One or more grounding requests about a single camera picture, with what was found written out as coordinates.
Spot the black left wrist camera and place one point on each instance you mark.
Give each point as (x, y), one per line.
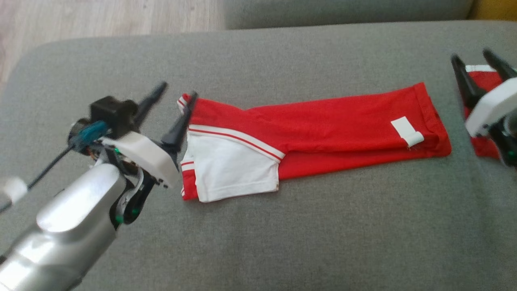
(111, 111)

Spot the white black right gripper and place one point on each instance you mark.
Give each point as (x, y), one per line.
(494, 107)

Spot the yellow cushion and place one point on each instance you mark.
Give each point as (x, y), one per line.
(494, 9)

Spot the large grey sofa seat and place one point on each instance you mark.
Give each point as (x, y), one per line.
(303, 242)

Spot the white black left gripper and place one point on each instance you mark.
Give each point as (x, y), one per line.
(149, 161)

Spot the red shorts white trim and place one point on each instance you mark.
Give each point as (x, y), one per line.
(482, 147)

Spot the grey sofa cushion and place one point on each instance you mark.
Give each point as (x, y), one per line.
(343, 12)

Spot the red white basketball jersey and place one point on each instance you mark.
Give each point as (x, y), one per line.
(343, 125)

